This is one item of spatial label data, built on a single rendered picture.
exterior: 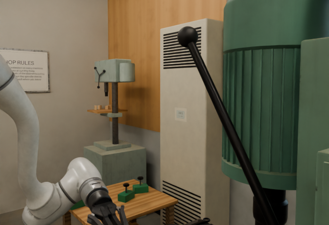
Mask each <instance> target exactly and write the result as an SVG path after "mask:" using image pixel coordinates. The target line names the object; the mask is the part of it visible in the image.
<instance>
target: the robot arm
mask: <svg viewBox="0 0 329 225"><path fill-rule="evenodd" d="M0 109H1V110H2V111H4V112H5V113H6V114H8V115H9V116H10V117H11V118H12V119H13V120H14V122H15V124H16V127H17V133H18V182H19V186H20V188H21V190H22V192H23V193H24V195H25V196H26V198H27V200H26V207H25V208H24V210H23V213H22V221H23V223H24V224H25V225H50V224H52V223H53V222H55V221H56V220H57V219H59V218H60V217H62V216H63V215H64V214H65V213H66V212H68V211H69V210H70V209H71V208H72V207H73V206H74V205H75V204H76V203H77V202H79V201H80V200H83V202H84V204H85V205H86V206H87V207H88V208H89V209H90V211H91V214H88V217H87V223H89V224H91V225H129V224H128V221H127V219H126V215H125V212H124V205H121V207H120V206H117V205H116V204H114V203H113V201H112V199H111V197H110V196H109V191H108V189H107V187H106V186H105V184H104V182H103V181H102V178H101V175H100V172H99V171H98V169H97V168H96V167H95V165H94V164H93V163H91V162H90V161H89V160H88V159H86V158H84V157H78V158H75V159H74V160H72V161H71V162H70V164H69V166H68V169H67V173H66V174H65V176H64V177H63V178H62V179H61V180H60V181H59V182H57V183H56V184H54V183H50V182H43V183H40V182H39V181H38V180H37V177H36V169H37V157H38V146H39V132H40V130H39V120H38V116H37V113H36V111H35V108H34V106H33V105H32V103H31V101H30V100H29V98H28V96H27V95H26V93H25V91H24V90H23V88H22V86H21V85H20V83H19V81H18V79H17V77H16V76H15V74H14V73H13V71H12V70H11V68H10V67H9V66H8V64H7V62H6V61H5V59H4V58H3V57H2V55H1V54H0ZM116 211H117V212H118V214H119V217H120V221H121V223H120V221H119V219H118V218H117V216H116V213H115V212H116ZM100 220H101V221H100Z"/></svg>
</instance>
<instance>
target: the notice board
mask: <svg viewBox="0 0 329 225"><path fill-rule="evenodd" d="M0 54H1V55H2V57H3V58H4V59H5V61H6V62H7V64H8V66H9V67H10V68H11V70H12V71H13V73H14V74H15V76H16V77H17V79H18V81H19V83H20V85H21V86H22V88H23V90H24V91H25V93H44V92H50V81H49V51H47V50H27V49H12V48H0Z"/></svg>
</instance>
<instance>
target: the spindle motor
mask: <svg viewBox="0 0 329 225"><path fill-rule="evenodd" d="M325 37H329V0H228V1H227V3H226V5H225V7H224V17H223V53H224V55H223V104H224V106H225V108H226V110H227V112H228V115H229V117H230V119H231V121H232V123H233V125H234V127H235V130H236V132H237V134H238V136H239V138H240V140H241V143H242V145H243V147H244V149H245V151H246V153H247V156H248V158H249V160H250V162H251V164H252V166H253V168H254V171H255V173H256V175H257V177H258V179H259V181H260V184H261V186H262V188H268V189H277V190H296V184H297V153H298V122H299V91H300V60H301V42H302V41H303V40H309V39H317V38H325ZM221 170H222V172H223V173H224V174H225V175H226V176H228V177H229V178H231V179H233V180H236V181H238V182H241V183H245V184H248V185H249V183H248V181H247V179H246V176H245V174H244V172H243V170H242V167H241V165H240V163H239V161H238V158H237V156H236V154H235V152H234V149H233V147H232V145H231V143H230V141H229V138H228V136H227V134H226V132H225V129H224V127H223V126H222V161H221Z"/></svg>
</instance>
